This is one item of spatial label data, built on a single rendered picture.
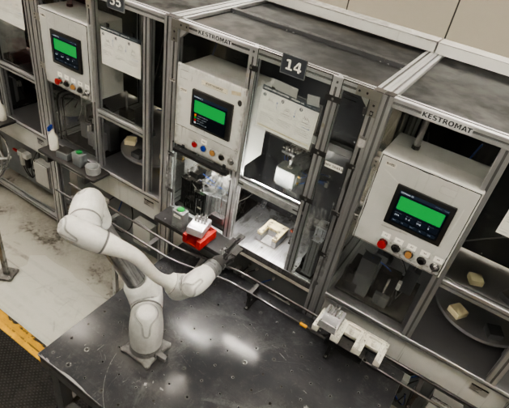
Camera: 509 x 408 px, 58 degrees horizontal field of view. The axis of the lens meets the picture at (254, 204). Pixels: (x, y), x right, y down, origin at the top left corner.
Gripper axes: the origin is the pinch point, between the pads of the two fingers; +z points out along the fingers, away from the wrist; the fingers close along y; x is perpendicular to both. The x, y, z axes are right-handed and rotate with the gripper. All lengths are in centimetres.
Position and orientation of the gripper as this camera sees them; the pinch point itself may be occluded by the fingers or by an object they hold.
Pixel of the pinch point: (239, 244)
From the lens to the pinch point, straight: 233.5
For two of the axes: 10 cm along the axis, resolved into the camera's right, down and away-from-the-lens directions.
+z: 5.4, -4.4, 7.2
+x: -8.3, -4.2, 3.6
